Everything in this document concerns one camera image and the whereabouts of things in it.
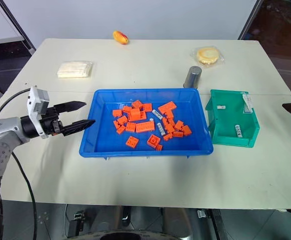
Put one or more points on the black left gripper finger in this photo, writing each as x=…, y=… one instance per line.
x=70, y=106
x=78, y=126

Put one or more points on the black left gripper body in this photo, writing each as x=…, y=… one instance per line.
x=51, y=122

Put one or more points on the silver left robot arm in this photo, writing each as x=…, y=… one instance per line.
x=0, y=130

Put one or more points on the green plastic bin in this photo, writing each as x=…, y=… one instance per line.
x=225, y=140

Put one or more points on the blue plastic tray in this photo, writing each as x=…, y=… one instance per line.
x=105, y=147

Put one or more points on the white packaged tissue pack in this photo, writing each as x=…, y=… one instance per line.
x=75, y=70

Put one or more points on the orange plastic building block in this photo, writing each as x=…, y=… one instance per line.
x=147, y=107
x=117, y=113
x=116, y=125
x=178, y=134
x=132, y=142
x=171, y=122
x=168, y=137
x=170, y=115
x=153, y=140
x=166, y=107
x=126, y=109
x=178, y=125
x=186, y=131
x=137, y=104
x=145, y=126
x=122, y=120
x=164, y=121
x=159, y=147
x=130, y=127
x=135, y=115
x=121, y=129
x=170, y=128

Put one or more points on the white label card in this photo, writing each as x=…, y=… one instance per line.
x=247, y=102

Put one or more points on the yellow red mango fruit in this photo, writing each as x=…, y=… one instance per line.
x=120, y=37

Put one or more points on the grey shelf board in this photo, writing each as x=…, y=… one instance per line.
x=3, y=40

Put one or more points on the black device under table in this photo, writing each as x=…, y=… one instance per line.
x=76, y=222

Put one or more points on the packaged round yellow cake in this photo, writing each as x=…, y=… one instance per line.
x=208, y=55

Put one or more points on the grey metal cup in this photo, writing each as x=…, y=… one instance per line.
x=192, y=77

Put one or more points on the silver table clamp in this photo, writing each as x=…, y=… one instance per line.
x=201, y=214

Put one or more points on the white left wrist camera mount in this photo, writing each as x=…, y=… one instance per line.
x=37, y=100

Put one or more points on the black diagonal frame pole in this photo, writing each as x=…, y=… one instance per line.
x=18, y=25

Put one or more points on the grey diagonal frame pole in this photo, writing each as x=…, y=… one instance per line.
x=250, y=18

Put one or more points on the black table frame bar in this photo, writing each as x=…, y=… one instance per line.
x=216, y=225

